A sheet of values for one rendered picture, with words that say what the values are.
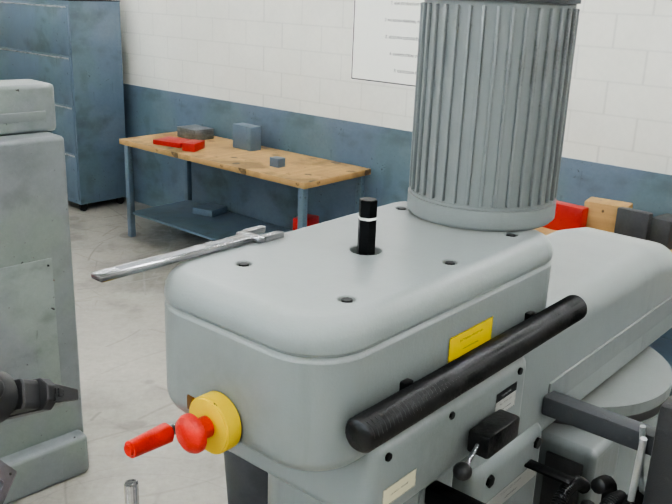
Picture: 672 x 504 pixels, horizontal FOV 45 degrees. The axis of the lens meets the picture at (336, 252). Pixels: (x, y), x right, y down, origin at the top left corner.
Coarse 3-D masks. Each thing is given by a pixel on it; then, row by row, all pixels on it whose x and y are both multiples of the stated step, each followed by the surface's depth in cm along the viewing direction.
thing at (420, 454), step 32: (480, 384) 98; (512, 384) 103; (448, 416) 92; (480, 416) 98; (384, 448) 84; (416, 448) 88; (448, 448) 94; (288, 480) 91; (320, 480) 88; (352, 480) 84; (384, 480) 84; (416, 480) 90
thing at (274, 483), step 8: (448, 472) 101; (272, 480) 100; (280, 480) 98; (440, 480) 99; (448, 480) 101; (272, 488) 100; (280, 488) 98; (288, 488) 97; (424, 488) 96; (272, 496) 100; (280, 496) 99; (288, 496) 98; (296, 496) 97; (304, 496) 96; (416, 496) 96; (424, 496) 96
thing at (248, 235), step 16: (224, 240) 92; (240, 240) 93; (256, 240) 94; (272, 240) 95; (160, 256) 86; (176, 256) 86; (192, 256) 88; (96, 272) 80; (112, 272) 81; (128, 272) 82
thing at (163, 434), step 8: (160, 424) 89; (168, 424) 89; (144, 432) 88; (152, 432) 87; (160, 432) 88; (168, 432) 88; (128, 440) 86; (136, 440) 86; (144, 440) 86; (152, 440) 87; (160, 440) 88; (168, 440) 88; (128, 448) 86; (136, 448) 85; (144, 448) 86; (152, 448) 87; (128, 456) 86; (136, 456) 86
